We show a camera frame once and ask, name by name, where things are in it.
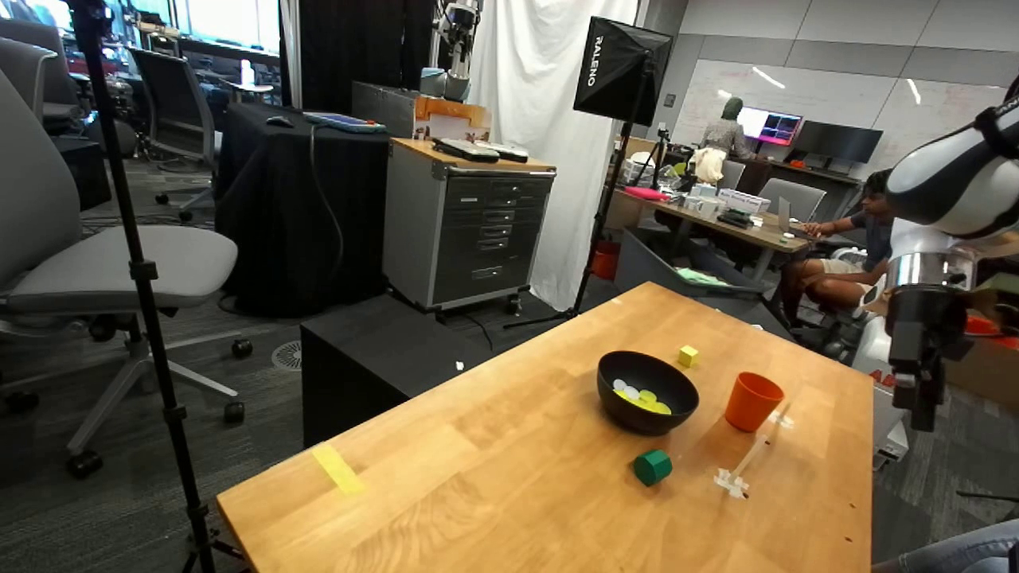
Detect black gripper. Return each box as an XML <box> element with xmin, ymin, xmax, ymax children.
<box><xmin>886</xmin><ymin>284</ymin><xmax>974</xmax><ymax>431</ymax></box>

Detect orange plastic cup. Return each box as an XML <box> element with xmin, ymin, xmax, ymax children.
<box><xmin>723</xmin><ymin>370</ymin><xmax>787</xmax><ymax>435</ymax></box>

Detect white and yellow small pieces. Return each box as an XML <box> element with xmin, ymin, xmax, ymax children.
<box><xmin>608</xmin><ymin>376</ymin><xmax>675</xmax><ymax>416</ymax></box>

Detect black bowl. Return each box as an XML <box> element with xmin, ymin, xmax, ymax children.
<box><xmin>596</xmin><ymin>348</ymin><xmax>704</xmax><ymax>435</ymax></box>

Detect seated person in dark shirt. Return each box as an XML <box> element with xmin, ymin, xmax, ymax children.
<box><xmin>775</xmin><ymin>169</ymin><xmax>903</xmax><ymax>327</ymax></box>

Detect white tape marker with stick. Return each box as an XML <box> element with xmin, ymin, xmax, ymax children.
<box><xmin>711</xmin><ymin>403</ymin><xmax>796</xmax><ymax>502</ymax></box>

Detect cluttered wooden desk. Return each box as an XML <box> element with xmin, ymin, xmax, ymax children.
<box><xmin>618</xmin><ymin>184</ymin><xmax>821</xmax><ymax>261</ymax></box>

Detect black wide monitor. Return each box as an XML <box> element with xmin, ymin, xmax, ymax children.
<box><xmin>789</xmin><ymin>116</ymin><xmax>886</xmax><ymax>173</ymax></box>

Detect green toy block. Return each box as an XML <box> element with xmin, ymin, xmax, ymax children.
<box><xmin>629</xmin><ymin>446</ymin><xmax>679</xmax><ymax>489</ymax></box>

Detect red bucket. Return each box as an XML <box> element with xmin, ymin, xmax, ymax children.
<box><xmin>589</xmin><ymin>237</ymin><xmax>624</xmax><ymax>284</ymax></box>

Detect black softbox light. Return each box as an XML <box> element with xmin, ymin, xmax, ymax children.
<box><xmin>574</xmin><ymin>11</ymin><xmax>675</xmax><ymax>126</ymax></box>

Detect white curtain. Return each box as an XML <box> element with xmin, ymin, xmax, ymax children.
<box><xmin>465</xmin><ymin>0</ymin><xmax>645</xmax><ymax>312</ymax></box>

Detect grey drawer cabinet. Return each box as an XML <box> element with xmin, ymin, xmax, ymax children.
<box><xmin>377</xmin><ymin>136</ymin><xmax>561</xmax><ymax>316</ymax></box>

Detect black low platform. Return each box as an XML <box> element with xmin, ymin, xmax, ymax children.
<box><xmin>300</xmin><ymin>290</ymin><xmax>566</xmax><ymax>448</ymax></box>

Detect orange wooden box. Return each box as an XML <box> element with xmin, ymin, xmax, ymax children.
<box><xmin>409</xmin><ymin>93</ymin><xmax>494</xmax><ymax>146</ymax></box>

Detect yellow tape strip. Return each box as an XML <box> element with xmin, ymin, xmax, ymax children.
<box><xmin>309</xmin><ymin>443</ymin><xmax>368</xmax><ymax>499</ymax></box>

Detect black backdrop panel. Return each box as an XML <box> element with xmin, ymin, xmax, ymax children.
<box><xmin>297</xmin><ymin>0</ymin><xmax>440</xmax><ymax>114</ymax></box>

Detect black cloth covered table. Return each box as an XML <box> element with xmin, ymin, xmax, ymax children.
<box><xmin>214</xmin><ymin>99</ymin><xmax>391</xmax><ymax>318</ymax></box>

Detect dark office chair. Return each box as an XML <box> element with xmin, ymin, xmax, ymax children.
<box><xmin>128</xmin><ymin>44</ymin><xmax>218</xmax><ymax>220</ymax></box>

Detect light grey office chair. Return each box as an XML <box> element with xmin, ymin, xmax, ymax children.
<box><xmin>0</xmin><ymin>68</ymin><xmax>248</xmax><ymax>478</ymax></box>

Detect black camera tripod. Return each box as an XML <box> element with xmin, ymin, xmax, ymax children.
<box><xmin>63</xmin><ymin>0</ymin><xmax>218</xmax><ymax>573</ymax></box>

